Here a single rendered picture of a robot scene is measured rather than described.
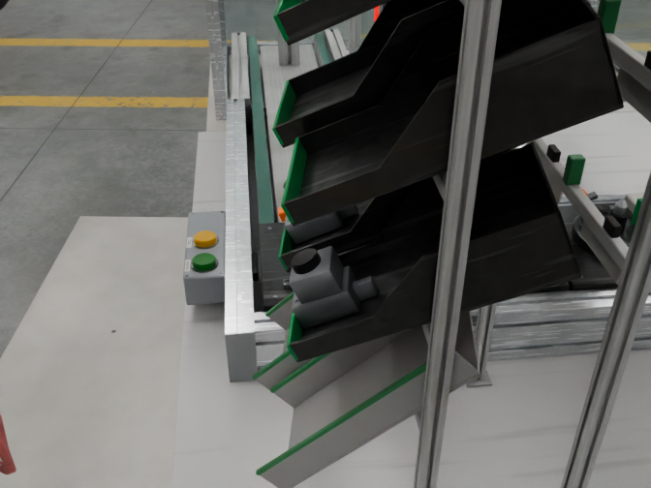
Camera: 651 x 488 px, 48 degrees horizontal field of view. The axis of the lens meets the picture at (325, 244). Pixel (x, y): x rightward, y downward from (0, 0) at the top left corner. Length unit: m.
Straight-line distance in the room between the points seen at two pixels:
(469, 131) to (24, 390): 0.89
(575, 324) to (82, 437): 0.77
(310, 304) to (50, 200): 2.83
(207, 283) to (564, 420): 0.60
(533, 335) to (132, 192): 2.52
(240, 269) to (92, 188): 2.34
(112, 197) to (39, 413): 2.32
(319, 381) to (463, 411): 0.31
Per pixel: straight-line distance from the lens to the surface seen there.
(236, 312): 1.16
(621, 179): 1.83
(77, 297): 1.41
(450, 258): 0.61
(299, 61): 2.20
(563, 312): 1.21
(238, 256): 1.29
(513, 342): 1.22
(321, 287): 0.72
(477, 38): 0.52
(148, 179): 3.55
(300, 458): 0.83
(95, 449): 1.13
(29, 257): 3.15
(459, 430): 1.12
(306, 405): 0.94
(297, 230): 0.87
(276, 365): 0.94
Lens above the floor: 1.69
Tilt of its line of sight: 34 degrees down
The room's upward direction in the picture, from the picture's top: straight up
